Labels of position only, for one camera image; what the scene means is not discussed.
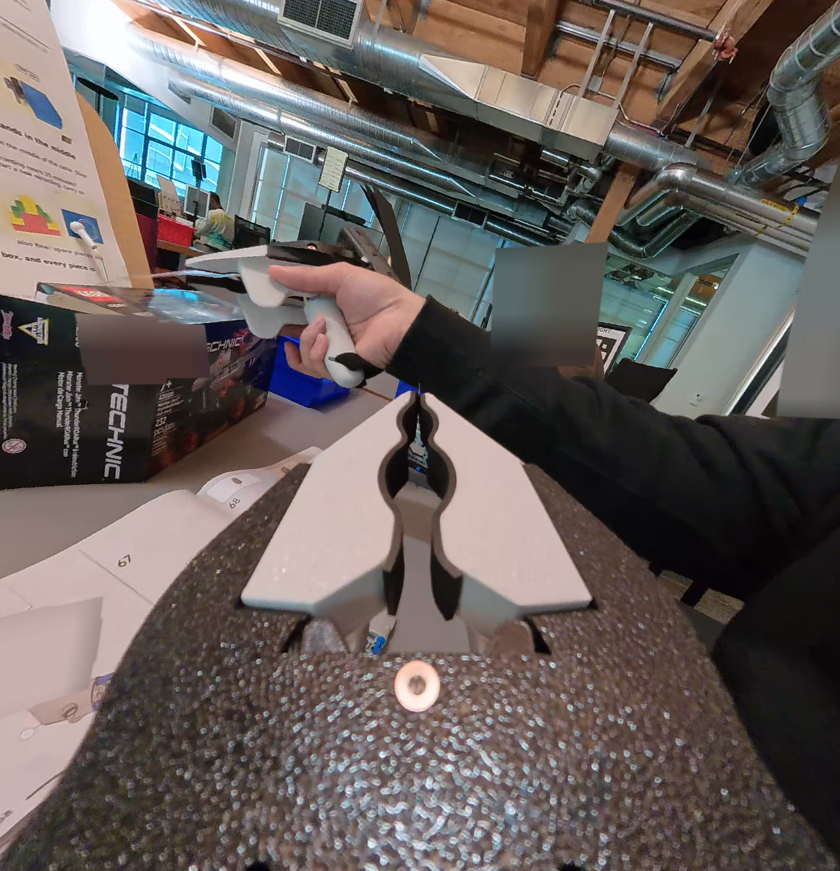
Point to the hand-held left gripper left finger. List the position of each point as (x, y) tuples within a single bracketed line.
[(325, 537)]

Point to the person's right hand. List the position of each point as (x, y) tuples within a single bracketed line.
[(372, 306)]

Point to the printed instruction board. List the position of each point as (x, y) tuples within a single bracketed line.
[(25, 136)]

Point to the red storage bin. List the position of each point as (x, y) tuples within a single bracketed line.
[(175, 230)]

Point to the blue storage bin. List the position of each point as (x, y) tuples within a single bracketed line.
[(318, 381)]

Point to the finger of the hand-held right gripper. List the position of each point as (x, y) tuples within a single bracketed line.
[(243, 257)]

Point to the clear plastic bag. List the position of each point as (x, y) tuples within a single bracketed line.
[(195, 307)]

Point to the black framed tag sign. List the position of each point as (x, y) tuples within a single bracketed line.
[(614, 347)]

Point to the person's right forearm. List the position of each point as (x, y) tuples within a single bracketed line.
[(597, 449)]

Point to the white instruction booklet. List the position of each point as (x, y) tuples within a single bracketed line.
[(86, 599)]

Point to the hanging sign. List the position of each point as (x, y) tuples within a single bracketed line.
[(333, 169)]

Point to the silver ventilation duct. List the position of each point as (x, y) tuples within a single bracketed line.
[(291, 109)]

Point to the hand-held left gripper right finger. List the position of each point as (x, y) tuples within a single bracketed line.
[(512, 537)]

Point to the black toy set box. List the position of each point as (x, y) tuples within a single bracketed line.
[(46, 422)]

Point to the person's black sweater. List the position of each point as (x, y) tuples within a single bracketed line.
[(787, 680)]

